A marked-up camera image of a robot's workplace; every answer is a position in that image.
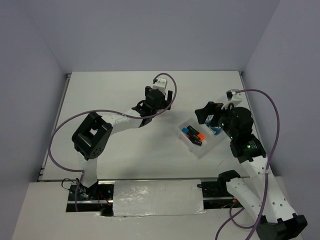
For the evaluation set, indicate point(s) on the orange cap highlighter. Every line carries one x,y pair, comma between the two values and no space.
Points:
199,134

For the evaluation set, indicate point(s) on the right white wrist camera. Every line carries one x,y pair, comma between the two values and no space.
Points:
234,98

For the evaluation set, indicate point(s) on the blue cap highlighter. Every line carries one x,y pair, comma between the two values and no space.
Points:
190,133

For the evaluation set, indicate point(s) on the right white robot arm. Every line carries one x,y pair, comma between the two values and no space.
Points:
267,205

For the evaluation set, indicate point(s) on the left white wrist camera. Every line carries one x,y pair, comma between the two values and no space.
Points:
160,84

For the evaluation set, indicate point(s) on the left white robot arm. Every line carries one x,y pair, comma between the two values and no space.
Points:
91,137

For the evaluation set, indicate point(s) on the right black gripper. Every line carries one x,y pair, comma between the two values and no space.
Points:
211,108

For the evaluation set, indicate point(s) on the white foil front panel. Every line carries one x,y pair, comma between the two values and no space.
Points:
157,198

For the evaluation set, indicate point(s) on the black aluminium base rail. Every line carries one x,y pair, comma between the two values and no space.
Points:
101,200

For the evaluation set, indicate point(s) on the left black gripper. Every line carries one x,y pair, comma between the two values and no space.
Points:
165,103

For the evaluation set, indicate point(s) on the translucent white compartment tray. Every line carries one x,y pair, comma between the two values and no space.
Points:
210,140

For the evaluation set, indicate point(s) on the blue tape roll tub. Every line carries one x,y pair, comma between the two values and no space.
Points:
216,130
209,118

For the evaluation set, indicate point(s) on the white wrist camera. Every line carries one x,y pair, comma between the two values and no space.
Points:
160,84
234,98

